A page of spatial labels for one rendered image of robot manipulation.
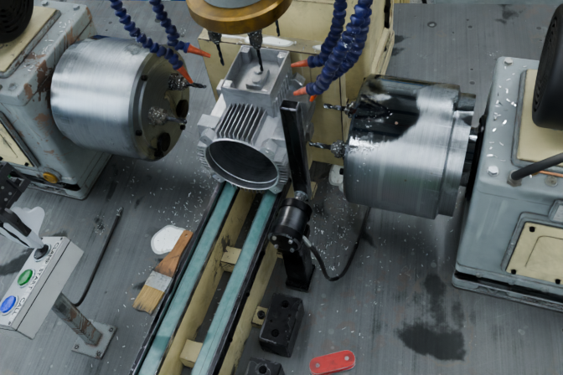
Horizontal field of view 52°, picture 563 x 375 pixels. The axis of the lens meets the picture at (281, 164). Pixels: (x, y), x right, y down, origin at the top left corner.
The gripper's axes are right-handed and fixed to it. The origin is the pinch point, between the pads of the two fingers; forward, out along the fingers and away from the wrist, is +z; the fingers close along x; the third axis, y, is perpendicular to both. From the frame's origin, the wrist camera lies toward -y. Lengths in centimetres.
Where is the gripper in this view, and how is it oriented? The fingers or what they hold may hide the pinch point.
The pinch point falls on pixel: (33, 246)
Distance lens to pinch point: 108.7
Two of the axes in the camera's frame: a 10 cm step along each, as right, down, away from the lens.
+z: 4.8, 6.3, 6.1
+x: -8.2, 0.7, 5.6
